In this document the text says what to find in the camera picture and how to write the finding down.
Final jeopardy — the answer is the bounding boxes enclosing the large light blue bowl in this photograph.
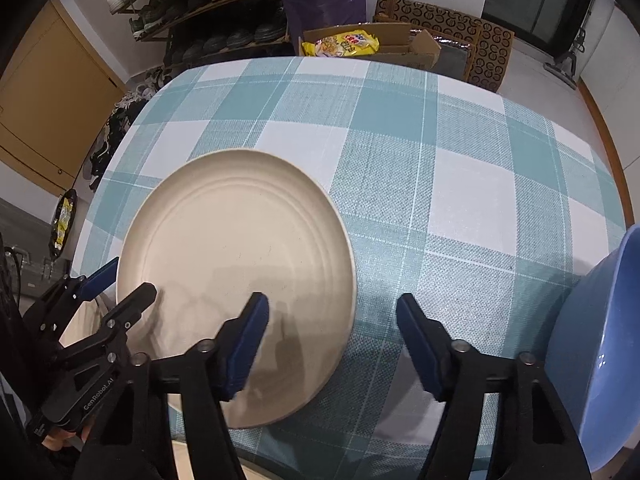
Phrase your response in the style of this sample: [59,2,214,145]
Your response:
[544,226,640,471]

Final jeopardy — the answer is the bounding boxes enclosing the cream plate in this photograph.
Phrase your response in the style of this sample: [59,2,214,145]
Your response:
[115,148,357,429]

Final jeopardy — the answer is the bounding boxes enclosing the person left hand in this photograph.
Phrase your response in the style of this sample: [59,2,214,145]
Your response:
[42,420,93,452]

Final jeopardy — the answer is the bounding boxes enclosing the yellow wooden door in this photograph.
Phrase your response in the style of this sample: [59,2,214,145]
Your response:
[1,0,126,196]

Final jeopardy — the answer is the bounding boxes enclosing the teal checked tablecloth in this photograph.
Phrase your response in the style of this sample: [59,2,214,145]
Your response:
[72,56,624,479]

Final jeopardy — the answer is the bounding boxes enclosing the wooden shoe rack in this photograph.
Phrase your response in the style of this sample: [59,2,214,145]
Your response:
[84,0,290,74]

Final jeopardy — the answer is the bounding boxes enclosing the yellow snack bag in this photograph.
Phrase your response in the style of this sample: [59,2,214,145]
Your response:
[302,29,380,58]

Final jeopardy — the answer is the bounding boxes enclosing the floor vacuum cleaner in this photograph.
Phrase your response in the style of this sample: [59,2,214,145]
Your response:
[544,26,587,90]

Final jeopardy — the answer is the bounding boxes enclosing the open brown cardboard box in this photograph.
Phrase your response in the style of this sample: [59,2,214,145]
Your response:
[298,23,442,70]

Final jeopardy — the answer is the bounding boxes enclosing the patterned cardboard box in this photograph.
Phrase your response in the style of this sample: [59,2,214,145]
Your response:
[373,0,515,93]

